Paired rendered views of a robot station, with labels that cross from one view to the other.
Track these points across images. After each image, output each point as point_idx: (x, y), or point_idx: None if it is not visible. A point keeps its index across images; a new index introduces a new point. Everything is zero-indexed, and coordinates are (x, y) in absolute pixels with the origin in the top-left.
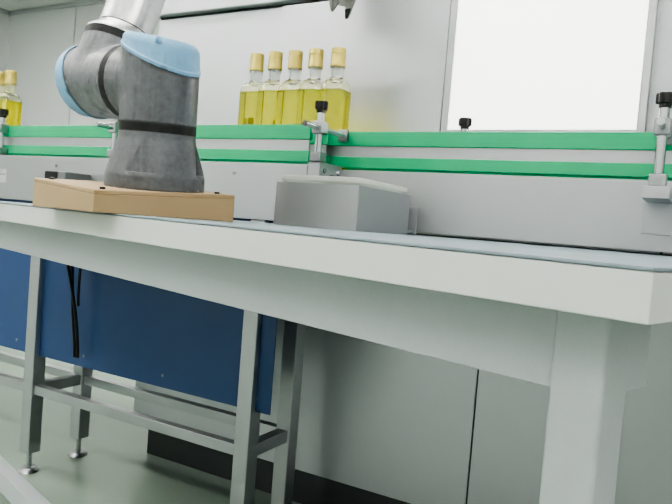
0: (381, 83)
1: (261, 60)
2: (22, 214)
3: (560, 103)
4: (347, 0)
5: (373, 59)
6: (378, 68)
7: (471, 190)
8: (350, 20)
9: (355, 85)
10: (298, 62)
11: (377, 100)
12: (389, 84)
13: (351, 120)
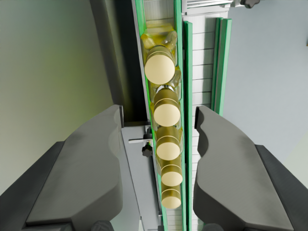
0: (61, 20)
1: (173, 188)
2: None
3: None
4: (118, 137)
5: (44, 52)
6: (50, 34)
7: None
8: (11, 177)
9: (79, 75)
10: (172, 130)
11: (76, 24)
12: (56, 0)
13: (97, 62)
